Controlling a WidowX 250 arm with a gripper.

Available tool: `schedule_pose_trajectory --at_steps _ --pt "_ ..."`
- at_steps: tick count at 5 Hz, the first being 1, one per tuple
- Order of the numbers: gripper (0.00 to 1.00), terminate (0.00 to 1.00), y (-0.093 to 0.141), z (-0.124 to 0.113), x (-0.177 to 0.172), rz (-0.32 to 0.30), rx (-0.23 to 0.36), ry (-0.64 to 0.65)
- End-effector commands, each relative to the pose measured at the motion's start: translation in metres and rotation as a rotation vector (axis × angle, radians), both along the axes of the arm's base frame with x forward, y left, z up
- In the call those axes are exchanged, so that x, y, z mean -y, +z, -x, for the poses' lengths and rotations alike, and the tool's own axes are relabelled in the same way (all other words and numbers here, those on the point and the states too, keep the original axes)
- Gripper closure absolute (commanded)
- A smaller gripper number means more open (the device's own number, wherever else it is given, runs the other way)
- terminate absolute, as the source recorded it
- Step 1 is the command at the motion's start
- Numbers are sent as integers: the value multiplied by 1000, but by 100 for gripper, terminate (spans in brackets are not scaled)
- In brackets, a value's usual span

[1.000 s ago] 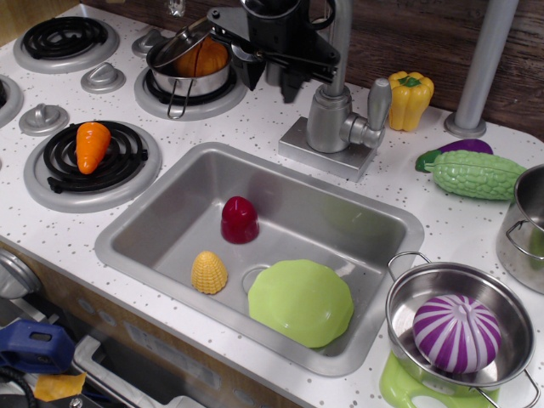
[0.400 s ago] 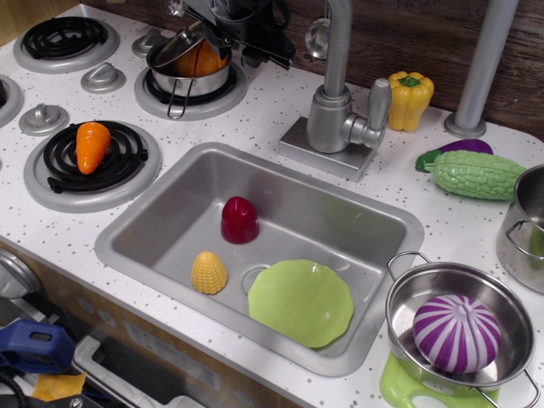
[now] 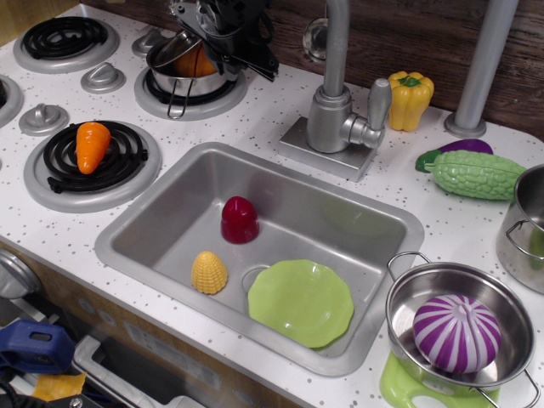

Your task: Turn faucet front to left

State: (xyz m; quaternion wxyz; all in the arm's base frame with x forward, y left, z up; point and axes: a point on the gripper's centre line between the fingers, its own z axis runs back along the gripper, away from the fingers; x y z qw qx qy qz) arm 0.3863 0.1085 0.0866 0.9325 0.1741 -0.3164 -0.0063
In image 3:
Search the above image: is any silver stove knob rear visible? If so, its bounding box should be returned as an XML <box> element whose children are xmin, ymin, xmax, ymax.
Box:
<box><xmin>131</xmin><ymin>28</ymin><xmax>168</xmax><ymax>58</ymax></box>

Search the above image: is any dark red toy vegetable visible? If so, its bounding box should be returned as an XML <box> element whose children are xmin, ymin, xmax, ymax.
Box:
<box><xmin>221</xmin><ymin>196</ymin><xmax>259</xmax><ymax>244</ymax></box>

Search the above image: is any green toy bitter gourd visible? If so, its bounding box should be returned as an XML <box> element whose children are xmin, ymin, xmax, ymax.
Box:
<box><xmin>422</xmin><ymin>150</ymin><xmax>527</xmax><ymax>201</ymax></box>

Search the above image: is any far left burner edge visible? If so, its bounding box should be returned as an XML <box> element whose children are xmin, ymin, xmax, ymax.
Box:
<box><xmin>1</xmin><ymin>75</ymin><xmax>24</xmax><ymax>128</ymax></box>

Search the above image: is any orange toy pumpkin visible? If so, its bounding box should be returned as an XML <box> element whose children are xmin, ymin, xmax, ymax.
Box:
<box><xmin>173</xmin><ymin>43</ymin><xmax>217</xmax><ymax>77</ymax></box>

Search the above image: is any small steel pot with handle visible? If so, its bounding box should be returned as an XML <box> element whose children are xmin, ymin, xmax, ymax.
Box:
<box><xmin>148</xmin><ymin>62</ymin><xmax>228</xmax><ymax>103</ymax></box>

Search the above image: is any steel pot lid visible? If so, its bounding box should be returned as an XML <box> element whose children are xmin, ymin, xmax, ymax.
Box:
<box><xmin>146</xmin><ymin>30</ymin><xmax>201</xmax><ymax>69</ymax></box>

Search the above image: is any silver stove knob front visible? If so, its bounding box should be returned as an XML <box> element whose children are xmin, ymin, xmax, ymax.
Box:
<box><xmin>19</xmin><ymin>103</ymin><xmax>69</xmax><ymax>137</ymax></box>

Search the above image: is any silver toy faucet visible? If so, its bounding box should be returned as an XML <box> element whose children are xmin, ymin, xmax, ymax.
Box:
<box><xmin>278</xmin><ymin>1</ymin><xmax>392</xmax><ymax>182</ymax></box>

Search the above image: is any silver vertical pole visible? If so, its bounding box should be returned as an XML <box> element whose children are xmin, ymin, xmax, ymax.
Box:
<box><xmin>444</xmin><ymin>0</ymin><xmax>519</xmax><ymax>139</ymax></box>

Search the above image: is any yellow tape piece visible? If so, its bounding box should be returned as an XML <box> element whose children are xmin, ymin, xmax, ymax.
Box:
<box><xmin>31</xmin><ymin>372</ymin><xmax>87</xmax><ymax>402</ymax></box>

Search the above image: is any silver stove knob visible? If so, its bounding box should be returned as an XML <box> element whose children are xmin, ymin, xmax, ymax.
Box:
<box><xmin>19</xmin><ymin>103</ymin><xmax>69</xmax><ymax>137</ymax></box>
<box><xmin>80</xmin><ymin>62</ymin><xmax>126</xmax><ymax>94</ymax></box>
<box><xmin>131</xmin><ymin>28</ymin><xmax>168</xmax><ymax>58</ymax></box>

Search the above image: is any blue clamp tool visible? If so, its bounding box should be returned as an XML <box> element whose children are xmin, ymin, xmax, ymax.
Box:
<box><xmin>1</xmin><ymin>320</ymin><xmax>76</xmax><ymax>374</ymax></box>

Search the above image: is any rear left coil burner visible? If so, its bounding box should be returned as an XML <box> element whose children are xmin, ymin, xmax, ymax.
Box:
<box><xmin>13</xmin><ymin>16</ymin><xmax>119</xmax><ymax>74</ymax></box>

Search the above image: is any tall steel pot right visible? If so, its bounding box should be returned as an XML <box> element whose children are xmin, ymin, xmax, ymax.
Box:
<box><xmin>496</xmin><ymin>165</ymin><xmax>543</xmax><ymax>293</ymax></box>

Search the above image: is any stainless steel sink basin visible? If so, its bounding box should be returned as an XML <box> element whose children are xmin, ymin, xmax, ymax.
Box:
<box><xmin>94</xmin><ymin>143</ymin><xmax>424</xmax><ymax>377</ymax></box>

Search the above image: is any steel pan front right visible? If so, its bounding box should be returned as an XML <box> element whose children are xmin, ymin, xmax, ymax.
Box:
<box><xmin>385</xmin><ymin>254</ymin><xmax>541</xmax><ymax>406</ymax></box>

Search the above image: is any light green plastic plate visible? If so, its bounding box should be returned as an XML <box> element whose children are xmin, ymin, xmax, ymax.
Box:
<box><xmin>247</xmin><ymin>259</ymin><xmax>354</xmax><ymax>349</ymax></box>

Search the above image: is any yellow toy corn piece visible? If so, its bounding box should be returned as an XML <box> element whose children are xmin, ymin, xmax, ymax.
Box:
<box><xmin>191</xmin><ymin>251</ymin><xmax>229</xmax><ymax>295</ymax></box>

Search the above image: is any light green cutting board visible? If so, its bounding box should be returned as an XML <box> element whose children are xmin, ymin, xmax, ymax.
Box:
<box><xmin>379</xmin><ymin>352</ymin><xmax>493</xmax><ymax>408</ymax></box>

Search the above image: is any purple white toy onion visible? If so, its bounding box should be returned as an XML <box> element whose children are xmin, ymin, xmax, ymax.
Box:
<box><xmin>412</xmin><ymin>294</ymin><xmax>502</xmax><ymax>374</ymax></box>

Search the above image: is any silver stove knob middle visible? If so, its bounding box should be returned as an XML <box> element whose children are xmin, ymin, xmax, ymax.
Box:
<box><xmin>80</xmin><ymin>62</ymin><xmax>126</xmax><ymax>94</ymax></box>

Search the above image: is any rear right coil burner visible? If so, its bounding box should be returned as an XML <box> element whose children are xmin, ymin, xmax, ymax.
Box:
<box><xmin>133</xmin><ymin>69</ymin><xmax>247</xmax><ymax>122</ymax></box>

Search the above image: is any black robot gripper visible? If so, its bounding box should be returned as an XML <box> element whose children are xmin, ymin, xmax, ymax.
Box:
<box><xmin>172</xmin><ymin>0</ymin><xmax>279</xmax><ymax>82</ymax></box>

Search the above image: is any front black coil burner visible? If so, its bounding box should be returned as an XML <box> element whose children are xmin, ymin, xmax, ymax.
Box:
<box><xmin>24</xmin><ymin>121</ymin><xmax>162</xmax><ymax>213</ymax></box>

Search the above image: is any purple toy eggplant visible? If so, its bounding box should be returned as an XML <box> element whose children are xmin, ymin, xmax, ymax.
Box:
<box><xmin>415</xmin><ymin>139</ymin><xmax>494</xmax><ymax>173</ymax></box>

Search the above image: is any yellow toy bell pepper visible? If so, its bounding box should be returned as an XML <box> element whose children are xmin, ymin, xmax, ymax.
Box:
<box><xmin>388</xmin><ymin>71</ymin><xmax>434</xmax><ymax>132</ymax></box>

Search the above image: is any orange toy carrot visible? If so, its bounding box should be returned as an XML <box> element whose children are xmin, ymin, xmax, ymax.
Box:
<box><xmin>76</xmin><ymin>122</ymin><xmax>111</xmax><ymax>175</ymax></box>

